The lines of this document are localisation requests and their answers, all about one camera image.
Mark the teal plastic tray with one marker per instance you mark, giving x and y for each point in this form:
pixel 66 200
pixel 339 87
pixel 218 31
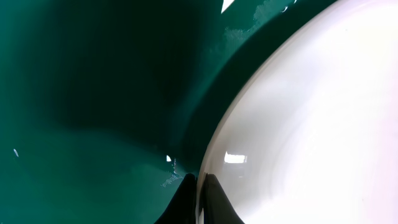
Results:
pixel 106 105

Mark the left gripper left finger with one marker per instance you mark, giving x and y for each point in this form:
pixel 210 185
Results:
pixel 181 209

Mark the white plate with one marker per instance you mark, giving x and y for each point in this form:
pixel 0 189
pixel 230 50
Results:
pixel 312 136

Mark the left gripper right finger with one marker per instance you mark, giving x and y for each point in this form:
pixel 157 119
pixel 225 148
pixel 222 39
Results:
pixel 216 207

